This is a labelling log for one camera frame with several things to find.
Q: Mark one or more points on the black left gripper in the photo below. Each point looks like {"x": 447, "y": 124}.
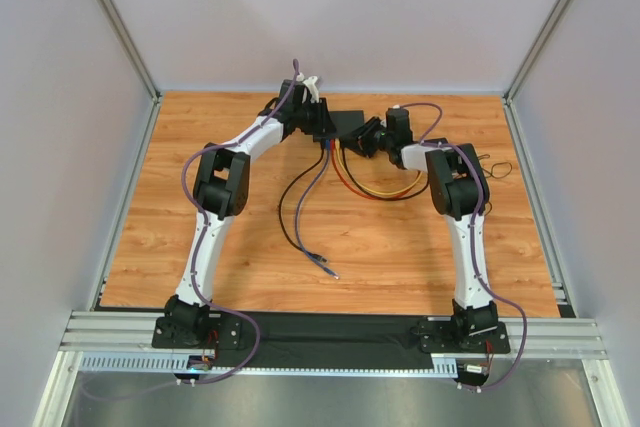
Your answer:
{"x": 323, "y": 114}

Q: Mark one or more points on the grey slotted cable duct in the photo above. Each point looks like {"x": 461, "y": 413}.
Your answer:
{"x": 183, "y": 364}

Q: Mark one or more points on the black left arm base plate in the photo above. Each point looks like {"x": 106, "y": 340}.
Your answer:
{"x": 230, "y": 334}

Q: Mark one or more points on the aluminium frame post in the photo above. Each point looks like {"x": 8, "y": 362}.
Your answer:
{"x": 546, "y": 32}
{"x": 126, "y": 41}

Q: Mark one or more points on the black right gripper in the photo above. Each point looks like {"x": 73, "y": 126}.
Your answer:
{"x": 364, "y": 135}

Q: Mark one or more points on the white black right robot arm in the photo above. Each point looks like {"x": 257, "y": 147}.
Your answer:
{"x": 459, "y": 192}

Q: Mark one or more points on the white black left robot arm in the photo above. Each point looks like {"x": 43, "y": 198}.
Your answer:
{"x": 216, "y": 181}

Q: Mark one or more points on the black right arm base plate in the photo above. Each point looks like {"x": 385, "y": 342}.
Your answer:
{"x": 439, "y": 335}

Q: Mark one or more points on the aluminium front frame rail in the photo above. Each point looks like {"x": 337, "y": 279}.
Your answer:
{"x": 130, "y": 331}

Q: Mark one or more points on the black power adapter with cord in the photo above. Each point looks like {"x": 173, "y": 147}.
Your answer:
{"x": 497, "y": 171}

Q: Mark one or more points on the black cloth strip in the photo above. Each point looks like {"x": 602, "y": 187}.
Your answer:
{"x": 338, "y": 341}

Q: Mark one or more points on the aluminium right frame post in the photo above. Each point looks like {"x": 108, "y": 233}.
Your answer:
{"x": 546, "y": 32}

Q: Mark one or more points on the aluminium left frame post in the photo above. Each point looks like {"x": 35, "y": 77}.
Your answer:
{"x": 126, "y": 41}

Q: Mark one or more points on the black network switch box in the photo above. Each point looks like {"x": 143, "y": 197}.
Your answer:
{"x": 346, "y": 121}

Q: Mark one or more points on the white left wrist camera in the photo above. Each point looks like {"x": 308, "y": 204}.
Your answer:
{"x": 311, "y": 88}

